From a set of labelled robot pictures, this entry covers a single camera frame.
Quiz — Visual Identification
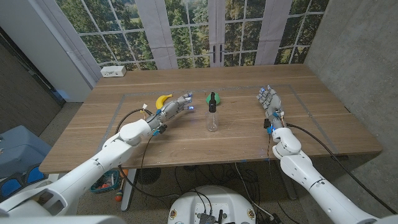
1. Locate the grey table leg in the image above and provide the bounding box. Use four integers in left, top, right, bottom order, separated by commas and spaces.
275, 160, 299, 200

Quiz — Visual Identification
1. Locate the black spray head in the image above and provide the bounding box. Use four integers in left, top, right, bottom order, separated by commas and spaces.
208, 91, 217, 113

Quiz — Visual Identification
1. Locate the orange toy maraca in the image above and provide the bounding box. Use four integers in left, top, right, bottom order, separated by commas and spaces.
114, 169, 129, 202

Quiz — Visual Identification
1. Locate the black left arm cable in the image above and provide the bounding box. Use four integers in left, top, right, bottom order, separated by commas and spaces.
114, 108, 181, 200

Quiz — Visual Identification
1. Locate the white table leg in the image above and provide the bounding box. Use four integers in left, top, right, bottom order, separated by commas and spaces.
120, 169, 137, 212

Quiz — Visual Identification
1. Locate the white robot torso base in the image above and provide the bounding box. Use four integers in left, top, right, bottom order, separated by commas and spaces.
167, 185, 257, 224

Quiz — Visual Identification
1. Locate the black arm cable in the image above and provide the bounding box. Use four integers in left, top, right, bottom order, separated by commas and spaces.
285, 123, 398, 215
114, 108, 181, 200

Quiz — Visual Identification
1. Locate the teal toy basket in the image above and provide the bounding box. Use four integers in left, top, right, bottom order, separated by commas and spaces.
90, 169, 121, 194

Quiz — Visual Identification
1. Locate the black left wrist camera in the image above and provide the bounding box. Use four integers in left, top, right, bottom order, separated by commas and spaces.
152, 124, 168, 136

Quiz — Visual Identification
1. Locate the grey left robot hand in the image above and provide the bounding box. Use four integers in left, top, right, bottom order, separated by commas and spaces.
146, 92, 195, 131

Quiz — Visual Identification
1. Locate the white floor cable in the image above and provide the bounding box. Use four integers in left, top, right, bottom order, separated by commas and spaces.
233, 163, 275, 219

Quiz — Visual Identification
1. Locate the blue grey storage box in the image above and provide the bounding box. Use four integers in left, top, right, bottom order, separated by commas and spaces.
0, 125, 52, 180

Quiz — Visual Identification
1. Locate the green toy pepper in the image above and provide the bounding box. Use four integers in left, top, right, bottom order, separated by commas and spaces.
205, 92, 221, 106

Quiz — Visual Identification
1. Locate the yellow toy banana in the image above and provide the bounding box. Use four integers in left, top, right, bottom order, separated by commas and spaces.
155, 93, 174, 110

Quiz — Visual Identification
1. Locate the printed window backdrop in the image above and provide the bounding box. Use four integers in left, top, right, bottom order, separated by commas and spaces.
55, 0, 330, 71

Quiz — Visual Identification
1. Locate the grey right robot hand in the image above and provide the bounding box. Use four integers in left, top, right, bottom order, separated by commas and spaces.
256, 85, 285, 129

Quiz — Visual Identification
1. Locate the black round floor fan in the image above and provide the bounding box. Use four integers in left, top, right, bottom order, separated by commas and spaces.
136, 167, 162, 186

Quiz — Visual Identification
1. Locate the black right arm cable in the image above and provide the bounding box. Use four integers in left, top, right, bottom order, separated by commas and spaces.
285, 123, 398, 215

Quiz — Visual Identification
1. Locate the white power strip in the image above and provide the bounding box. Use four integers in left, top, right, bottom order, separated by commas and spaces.
100, 65, 127, 78

